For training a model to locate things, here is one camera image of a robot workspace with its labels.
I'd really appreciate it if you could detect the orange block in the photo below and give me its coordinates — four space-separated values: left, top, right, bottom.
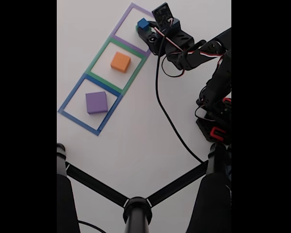
110 51 131 73

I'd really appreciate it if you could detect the blue tape square frame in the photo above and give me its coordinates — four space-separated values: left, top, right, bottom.
57 74 124 136

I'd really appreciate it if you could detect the white red gripper servo wire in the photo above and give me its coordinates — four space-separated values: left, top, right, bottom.
152 26 225 59

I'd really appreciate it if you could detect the green tape square frame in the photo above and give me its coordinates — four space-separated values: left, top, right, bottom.
85 36 146 95

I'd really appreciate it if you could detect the large purple block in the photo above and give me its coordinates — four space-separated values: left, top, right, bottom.
85 91 109 115

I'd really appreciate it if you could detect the white red base servo wire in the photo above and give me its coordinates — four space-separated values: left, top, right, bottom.
194 104 216 123

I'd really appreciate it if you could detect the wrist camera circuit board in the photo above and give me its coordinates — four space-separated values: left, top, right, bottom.
151 2 173 29

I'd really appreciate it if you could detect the black tripod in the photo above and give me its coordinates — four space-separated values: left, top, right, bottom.
57 143 232 233

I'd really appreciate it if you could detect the thick black camera cable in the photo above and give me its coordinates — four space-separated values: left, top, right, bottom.
155 36 207 165

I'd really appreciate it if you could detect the purple tape square frame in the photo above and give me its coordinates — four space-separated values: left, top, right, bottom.
111 2 156 58

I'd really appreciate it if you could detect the small blue cube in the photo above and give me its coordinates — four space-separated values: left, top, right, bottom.
137 17 150 31

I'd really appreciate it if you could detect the thin black cable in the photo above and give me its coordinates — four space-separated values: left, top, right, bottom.
78 220 106 233

